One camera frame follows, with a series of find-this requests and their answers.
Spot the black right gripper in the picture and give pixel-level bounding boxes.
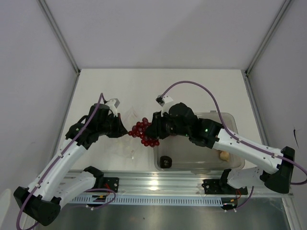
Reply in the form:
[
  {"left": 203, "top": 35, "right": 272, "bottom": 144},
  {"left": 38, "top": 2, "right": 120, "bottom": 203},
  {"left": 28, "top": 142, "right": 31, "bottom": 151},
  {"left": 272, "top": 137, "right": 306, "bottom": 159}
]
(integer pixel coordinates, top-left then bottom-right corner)
[{"left": 145, "top": 110, "right": 190, "bottom": 140}]

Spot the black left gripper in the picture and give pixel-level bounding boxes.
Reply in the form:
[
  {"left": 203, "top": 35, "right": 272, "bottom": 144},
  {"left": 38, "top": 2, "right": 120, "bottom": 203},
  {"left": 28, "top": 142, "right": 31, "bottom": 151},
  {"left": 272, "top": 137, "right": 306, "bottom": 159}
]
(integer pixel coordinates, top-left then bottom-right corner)
[{"left": 98, "top": 113, "right": 128, "bottom": 138}]

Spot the red grape bunch toy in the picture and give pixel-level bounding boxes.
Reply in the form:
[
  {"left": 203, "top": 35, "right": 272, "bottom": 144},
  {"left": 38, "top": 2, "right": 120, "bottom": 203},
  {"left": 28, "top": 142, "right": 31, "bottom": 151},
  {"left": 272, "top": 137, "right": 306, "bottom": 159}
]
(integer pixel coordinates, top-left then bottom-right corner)
[{"left": 128, "top": 117, "right": 160, "bottom": 148}]

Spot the clear zip top bag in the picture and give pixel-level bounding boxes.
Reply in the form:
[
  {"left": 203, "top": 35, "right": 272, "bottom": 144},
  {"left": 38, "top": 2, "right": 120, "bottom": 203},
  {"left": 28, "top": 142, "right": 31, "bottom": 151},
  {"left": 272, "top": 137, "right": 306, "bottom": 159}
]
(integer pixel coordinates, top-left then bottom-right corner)
[{"left": 112, "top": 106, "right": 150, "bottom": 161}]

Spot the dark chocolate donut toy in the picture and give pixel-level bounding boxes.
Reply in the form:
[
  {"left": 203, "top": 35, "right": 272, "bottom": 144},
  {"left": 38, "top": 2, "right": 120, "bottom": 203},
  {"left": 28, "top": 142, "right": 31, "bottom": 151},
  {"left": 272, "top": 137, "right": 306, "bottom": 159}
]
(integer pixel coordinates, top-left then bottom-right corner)
[{"left": 159, "top": 156, "right": 172, "bottom": 169}]

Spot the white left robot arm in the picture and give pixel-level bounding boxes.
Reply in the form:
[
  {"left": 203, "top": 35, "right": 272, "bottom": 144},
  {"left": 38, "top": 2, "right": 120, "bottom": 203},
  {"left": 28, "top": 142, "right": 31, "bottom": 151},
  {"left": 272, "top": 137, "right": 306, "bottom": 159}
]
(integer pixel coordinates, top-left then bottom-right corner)
[{"left": 13, "top": 99, "right": 127, "bottom": 226}]

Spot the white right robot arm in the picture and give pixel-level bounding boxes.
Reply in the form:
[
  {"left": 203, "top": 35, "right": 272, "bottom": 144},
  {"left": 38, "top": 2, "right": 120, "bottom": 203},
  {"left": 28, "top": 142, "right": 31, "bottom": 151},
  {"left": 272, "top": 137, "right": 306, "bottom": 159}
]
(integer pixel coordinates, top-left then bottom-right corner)
[{"left": 145, "top": 103, "right": 295, "bottom": 194}]

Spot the clear plastic food container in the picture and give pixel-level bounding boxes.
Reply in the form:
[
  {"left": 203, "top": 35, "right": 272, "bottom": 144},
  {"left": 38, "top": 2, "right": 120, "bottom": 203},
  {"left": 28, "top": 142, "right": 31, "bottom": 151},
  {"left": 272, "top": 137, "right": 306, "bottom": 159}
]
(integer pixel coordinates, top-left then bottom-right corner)
[{"left": 153, "top": 110, "right": 245, "bottom": 171}]

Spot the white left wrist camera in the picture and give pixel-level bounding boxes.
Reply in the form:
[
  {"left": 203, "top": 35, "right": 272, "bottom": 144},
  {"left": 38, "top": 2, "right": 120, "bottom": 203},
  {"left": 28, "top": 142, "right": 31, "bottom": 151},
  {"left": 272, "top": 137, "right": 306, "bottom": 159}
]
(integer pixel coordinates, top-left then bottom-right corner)
[{"left": 105, "top": 98, "right": 120, "bottom": 117}]

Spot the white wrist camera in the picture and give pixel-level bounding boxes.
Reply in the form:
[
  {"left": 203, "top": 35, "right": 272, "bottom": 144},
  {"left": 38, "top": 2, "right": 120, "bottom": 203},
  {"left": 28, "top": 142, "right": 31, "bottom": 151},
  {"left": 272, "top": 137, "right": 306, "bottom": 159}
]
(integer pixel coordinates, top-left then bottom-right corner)
[
  {"left": 156, "top": 95, "right": 175, "bottom": 115},
  {"left": 105, "top": 98, "right": 120, "bottom": 117}
]

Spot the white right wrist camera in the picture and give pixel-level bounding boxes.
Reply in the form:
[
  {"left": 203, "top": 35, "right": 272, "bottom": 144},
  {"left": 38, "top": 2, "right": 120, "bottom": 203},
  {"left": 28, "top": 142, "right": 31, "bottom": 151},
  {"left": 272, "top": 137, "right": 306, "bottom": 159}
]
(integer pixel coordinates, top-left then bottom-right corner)
[{"left": 156, "top": 95, "right": 175, "bottom": 115}]

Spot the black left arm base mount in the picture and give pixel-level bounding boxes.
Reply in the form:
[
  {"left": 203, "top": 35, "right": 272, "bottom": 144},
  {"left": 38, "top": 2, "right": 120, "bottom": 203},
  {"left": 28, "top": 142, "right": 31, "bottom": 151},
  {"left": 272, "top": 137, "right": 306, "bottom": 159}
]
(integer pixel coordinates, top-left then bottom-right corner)
[{"left": 96, "top": 177, "right": 119, "bottom": 193}]

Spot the white slotted cable duct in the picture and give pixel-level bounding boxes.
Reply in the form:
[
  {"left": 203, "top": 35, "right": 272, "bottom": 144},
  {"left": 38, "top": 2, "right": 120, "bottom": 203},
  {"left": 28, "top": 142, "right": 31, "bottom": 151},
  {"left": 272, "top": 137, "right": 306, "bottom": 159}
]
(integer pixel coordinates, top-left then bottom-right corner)
[{"left": 70, "top": 195, "right": 223, "bottom": 207}]

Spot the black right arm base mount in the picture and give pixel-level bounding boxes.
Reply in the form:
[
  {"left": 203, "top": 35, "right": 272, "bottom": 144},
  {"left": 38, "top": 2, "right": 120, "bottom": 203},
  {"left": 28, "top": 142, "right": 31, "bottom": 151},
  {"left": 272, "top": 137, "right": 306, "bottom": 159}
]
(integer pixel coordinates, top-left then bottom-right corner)
[{"left": 201, "top": 179, "right": 248, "bottom": 195}]

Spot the right aluminium frame post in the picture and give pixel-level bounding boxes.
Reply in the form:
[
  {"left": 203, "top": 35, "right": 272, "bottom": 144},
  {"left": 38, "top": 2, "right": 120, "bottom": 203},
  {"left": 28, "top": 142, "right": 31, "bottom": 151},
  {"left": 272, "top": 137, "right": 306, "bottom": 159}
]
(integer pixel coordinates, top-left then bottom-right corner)
[{"left": 244, "top": 0, "right": 295, "bottom": 74}]

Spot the aluminium frame post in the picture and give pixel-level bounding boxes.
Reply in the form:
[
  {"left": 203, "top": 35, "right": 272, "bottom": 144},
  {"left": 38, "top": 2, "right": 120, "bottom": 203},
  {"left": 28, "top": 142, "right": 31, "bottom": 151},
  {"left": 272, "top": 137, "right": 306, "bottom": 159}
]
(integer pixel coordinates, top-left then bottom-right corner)
[
  {"left": 36, "top": 0, "right": 81, "bottom": 75},
  {"left": 244, "top": 0, "right": 295, "bottom": 74}
]

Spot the left aluminium frame post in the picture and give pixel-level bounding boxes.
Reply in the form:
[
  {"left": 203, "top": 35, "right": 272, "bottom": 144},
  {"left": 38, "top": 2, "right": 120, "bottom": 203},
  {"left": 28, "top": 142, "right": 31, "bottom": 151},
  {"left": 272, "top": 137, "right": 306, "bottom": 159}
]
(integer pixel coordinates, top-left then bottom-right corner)
[{"left": 36, "top": 0, "right": 81, "bottom": 75}]

